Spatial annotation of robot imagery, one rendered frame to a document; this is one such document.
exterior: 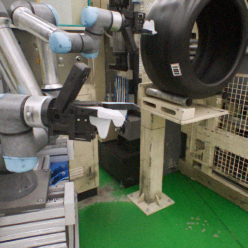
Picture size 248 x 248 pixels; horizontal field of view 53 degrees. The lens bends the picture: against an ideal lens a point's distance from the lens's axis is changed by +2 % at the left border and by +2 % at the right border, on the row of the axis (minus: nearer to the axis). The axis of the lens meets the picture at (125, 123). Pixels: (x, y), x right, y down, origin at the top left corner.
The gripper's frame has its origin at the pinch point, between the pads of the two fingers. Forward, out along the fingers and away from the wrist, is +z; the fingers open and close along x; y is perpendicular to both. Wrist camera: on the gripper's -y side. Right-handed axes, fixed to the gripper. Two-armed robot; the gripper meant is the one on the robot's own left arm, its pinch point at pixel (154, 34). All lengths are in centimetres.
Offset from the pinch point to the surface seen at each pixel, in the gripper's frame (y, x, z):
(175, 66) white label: -13.5, -10.9, 5.8
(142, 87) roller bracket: -27.9, 23.7, 14.7
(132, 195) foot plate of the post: -117, 43, 32
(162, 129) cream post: -57, 26, 38
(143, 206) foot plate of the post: -118, 28, 31
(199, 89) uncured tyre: -23.5, -12.2, 23.2
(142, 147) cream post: -74, 36, 30
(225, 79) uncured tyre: -18.2, -12.6, 41.6
